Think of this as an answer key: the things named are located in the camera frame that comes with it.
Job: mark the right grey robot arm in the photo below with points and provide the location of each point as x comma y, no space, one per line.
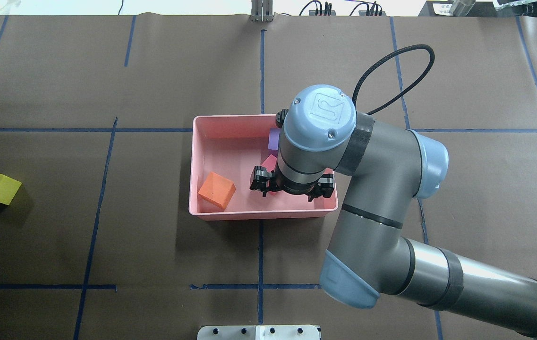
367,255

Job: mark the purple foam block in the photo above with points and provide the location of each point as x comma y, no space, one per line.
273,139

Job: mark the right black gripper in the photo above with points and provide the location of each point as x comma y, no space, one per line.
295,190

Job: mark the red foam block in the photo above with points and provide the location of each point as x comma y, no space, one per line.
269,166

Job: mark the aluminium frame post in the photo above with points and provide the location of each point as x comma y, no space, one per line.
262,11

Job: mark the orange foam block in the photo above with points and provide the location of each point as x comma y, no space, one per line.
217,190

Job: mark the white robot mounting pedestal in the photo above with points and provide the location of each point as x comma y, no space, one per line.
260,332

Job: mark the pink plastic bin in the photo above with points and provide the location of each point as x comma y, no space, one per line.
224,151

